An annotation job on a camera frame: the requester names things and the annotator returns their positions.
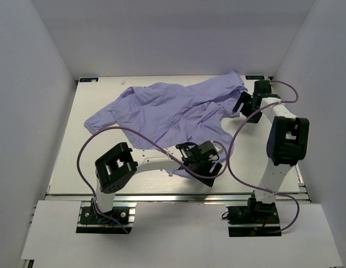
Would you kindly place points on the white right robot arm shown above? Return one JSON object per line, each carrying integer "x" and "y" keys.
{"x": 287, "y": 140}

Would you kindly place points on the blue label sticker right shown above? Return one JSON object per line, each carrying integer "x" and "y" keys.
{"x": 254, "y": 77}

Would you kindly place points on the lilac zip jacket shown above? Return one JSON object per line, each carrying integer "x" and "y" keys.
{"x": 169, "y": 114}

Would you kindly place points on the blue label sticker left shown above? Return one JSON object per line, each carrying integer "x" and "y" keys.
{"x": 88, "y": 80}

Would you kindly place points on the blue label sticker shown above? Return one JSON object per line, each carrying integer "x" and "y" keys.
{"x": 254, "y": 77}
{"x": 88, "y": 80}

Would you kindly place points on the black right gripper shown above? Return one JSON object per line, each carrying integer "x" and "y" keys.
{"x": 245, "y": 98}

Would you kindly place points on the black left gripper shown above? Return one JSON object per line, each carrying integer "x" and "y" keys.
{"x": 214, "y": 171}

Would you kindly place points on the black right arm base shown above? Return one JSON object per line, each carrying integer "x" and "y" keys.
{"x": 242, "y": 223}

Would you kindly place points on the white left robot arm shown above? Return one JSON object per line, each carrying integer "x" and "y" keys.
{"x": 117, "y": 166}

